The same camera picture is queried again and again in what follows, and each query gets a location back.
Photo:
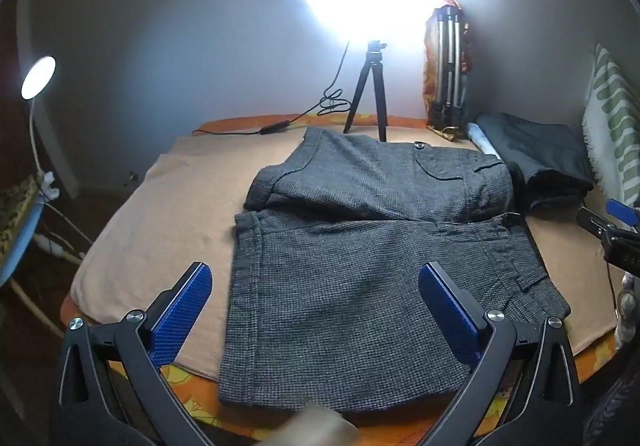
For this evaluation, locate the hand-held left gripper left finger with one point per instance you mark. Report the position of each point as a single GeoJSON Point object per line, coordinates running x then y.
{"type": "Point", "coordinates": [182, 306]}

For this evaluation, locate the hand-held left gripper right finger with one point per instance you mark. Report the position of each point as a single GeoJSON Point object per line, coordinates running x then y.
{"type": "Point", "coordinates": [450, 311]}

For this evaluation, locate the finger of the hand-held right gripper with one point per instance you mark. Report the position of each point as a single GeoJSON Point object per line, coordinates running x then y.
{"type": "Point", "coordinates": [595, 222]}
{"type": "Point", "coordinates": [622, 211]}

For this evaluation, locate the grey houndstooth pants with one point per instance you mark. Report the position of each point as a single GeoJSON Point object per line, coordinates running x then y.
{"type": "Point", "coordinates": [350, 251]}

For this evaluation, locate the person's right hand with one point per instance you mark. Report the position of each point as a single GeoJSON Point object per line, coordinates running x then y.
{"type": "Point", "coordinates": [627, 311]}

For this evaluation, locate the dark folded cloth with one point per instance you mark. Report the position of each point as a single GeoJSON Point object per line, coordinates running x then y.
{"type": "Point", "coordinates": [545, 151]}

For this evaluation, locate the white green striped towel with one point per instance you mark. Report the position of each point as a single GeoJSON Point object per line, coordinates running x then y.
{"type": "Point", "coordinates": [610, 116]}

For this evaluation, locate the beige blanket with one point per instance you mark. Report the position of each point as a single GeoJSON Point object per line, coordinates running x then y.
{"type": "Point", "coordinates": [165, 206]}

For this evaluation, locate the white power strip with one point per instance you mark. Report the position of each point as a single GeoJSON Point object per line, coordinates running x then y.
{"type": "Point", "coordinates": [55, 248]}

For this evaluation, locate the white roll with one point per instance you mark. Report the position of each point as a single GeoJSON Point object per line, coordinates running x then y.
{"type": "Point", "coordinates": [480, 136]}

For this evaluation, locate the blurred beige cloth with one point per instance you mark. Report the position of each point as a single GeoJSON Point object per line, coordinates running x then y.
{"type": "Point", "coordinates": [315, 426]}

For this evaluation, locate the leopard print cushion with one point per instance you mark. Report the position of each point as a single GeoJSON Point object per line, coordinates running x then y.
{"type": "Point", "coordinates": [15, 206]}

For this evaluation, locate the folded silver tripod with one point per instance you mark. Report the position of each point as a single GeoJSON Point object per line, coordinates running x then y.
{"type": "Point", "coordinates": [450, 56]}

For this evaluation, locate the black tripod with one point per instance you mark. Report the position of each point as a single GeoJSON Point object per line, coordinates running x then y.
{"type": "Point", "coordinates": [372, 76]}

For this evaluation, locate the white clip lamp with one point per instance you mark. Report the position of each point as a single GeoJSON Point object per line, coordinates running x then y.
{"type": "Point", "coordinates": [39, 76]}

